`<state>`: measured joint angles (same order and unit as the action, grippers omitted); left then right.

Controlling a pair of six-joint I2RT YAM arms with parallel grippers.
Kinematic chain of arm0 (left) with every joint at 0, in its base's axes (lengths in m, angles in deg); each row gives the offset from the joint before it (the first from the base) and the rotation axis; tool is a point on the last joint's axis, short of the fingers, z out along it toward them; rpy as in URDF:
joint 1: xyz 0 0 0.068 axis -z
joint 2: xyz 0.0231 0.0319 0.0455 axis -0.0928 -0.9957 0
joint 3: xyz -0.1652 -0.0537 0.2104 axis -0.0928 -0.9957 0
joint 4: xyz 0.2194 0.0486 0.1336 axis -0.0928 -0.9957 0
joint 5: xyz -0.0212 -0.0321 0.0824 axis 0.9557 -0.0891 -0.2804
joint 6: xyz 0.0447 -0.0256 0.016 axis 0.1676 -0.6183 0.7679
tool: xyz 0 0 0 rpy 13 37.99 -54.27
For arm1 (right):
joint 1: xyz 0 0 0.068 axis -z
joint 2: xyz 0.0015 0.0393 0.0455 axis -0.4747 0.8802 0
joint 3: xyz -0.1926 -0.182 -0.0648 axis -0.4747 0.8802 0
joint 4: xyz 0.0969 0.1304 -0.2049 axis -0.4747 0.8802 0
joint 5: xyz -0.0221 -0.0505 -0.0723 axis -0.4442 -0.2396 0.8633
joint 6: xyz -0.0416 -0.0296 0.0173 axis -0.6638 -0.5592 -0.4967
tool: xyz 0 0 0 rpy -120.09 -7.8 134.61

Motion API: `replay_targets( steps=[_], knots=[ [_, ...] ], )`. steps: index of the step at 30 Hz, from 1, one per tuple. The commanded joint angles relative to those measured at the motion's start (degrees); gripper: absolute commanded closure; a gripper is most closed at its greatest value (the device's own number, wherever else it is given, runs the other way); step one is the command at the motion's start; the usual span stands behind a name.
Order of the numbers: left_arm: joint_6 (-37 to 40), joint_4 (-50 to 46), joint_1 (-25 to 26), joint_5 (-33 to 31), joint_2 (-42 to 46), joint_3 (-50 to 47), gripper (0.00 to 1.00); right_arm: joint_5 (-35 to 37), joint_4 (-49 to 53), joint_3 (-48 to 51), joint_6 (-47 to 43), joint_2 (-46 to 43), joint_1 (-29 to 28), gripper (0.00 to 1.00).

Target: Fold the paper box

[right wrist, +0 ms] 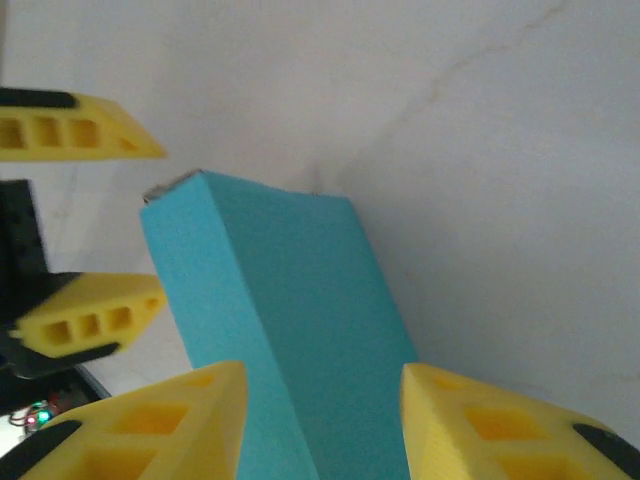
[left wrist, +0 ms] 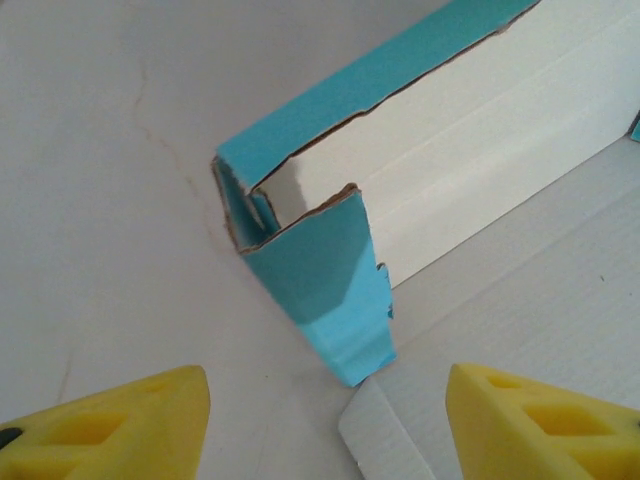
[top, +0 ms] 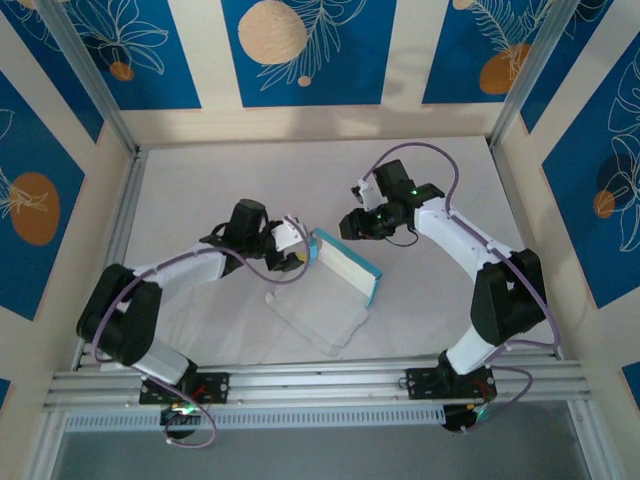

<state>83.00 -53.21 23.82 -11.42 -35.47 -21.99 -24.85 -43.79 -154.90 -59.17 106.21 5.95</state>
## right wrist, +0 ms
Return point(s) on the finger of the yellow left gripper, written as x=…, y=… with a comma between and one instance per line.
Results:
x=135, y=295
x=110, y=130

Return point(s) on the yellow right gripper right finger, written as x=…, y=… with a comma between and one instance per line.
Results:
x=450, y=450

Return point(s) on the white and blue paper box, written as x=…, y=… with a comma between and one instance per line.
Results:
x=300, y=300

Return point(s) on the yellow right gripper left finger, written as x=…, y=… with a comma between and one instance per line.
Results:
x=190, y=450

